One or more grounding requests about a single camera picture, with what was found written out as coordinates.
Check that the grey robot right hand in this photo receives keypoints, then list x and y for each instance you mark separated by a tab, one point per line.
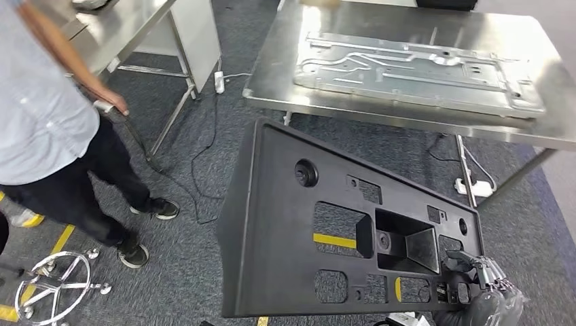
490	306

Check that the person's left hand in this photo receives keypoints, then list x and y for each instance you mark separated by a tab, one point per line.
112	100

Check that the handheld control device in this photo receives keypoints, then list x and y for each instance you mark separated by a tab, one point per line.
105	110

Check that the black plastic panel part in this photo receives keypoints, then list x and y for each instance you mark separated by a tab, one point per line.
270	225

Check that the person's left forearm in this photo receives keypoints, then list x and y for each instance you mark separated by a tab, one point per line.
58	49

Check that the steel workbench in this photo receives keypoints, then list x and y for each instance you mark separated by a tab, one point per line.
279	67

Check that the steel side table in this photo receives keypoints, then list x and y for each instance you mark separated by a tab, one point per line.
117	36

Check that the person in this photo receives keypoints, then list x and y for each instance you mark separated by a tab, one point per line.
40	112

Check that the white board panel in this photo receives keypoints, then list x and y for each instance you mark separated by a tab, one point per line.
193	36

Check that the white power strip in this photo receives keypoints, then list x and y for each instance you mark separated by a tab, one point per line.
477	189
219	82

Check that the stamped metal plate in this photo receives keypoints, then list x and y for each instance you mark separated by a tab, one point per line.
405	85

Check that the black case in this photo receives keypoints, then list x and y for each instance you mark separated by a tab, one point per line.
445	4

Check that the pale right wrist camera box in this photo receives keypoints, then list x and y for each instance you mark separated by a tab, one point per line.
405	320

